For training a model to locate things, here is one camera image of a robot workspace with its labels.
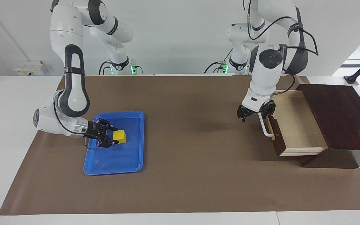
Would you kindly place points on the dark wooden drawer cabinet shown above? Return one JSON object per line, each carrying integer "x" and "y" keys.
{"x": 342, "y": 115}

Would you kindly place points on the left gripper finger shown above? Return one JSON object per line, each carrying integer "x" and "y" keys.
{"x": 242, "y": 112}
{"x": 270, "y": 107}

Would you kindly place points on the blue plastic tray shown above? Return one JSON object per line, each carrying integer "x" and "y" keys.
{"x": 120, "y": 159}

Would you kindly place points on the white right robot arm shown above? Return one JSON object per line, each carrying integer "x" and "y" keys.
{"x": 67, "y": 31}

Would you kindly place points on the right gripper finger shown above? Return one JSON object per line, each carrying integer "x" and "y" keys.
{"x": 106, "y": 124}
{"x": 106, "y": 143}

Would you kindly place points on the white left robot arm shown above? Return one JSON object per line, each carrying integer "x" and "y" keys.
{"x": 267, "y": 78}

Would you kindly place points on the white wall socket box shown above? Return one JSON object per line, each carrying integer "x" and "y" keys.
{"x": 28, "y": 69}

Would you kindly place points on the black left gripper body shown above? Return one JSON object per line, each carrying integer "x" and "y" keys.
{"x": 255, "y": 112}

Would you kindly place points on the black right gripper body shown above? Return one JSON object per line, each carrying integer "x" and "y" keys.
{"x": 94, "y": 131}

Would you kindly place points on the yellow cube block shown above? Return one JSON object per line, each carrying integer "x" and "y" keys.
{"x": 120, "y": 137}

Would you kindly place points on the brown paper table mat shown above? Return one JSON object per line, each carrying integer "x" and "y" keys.
{"x": 183, "y": 172}

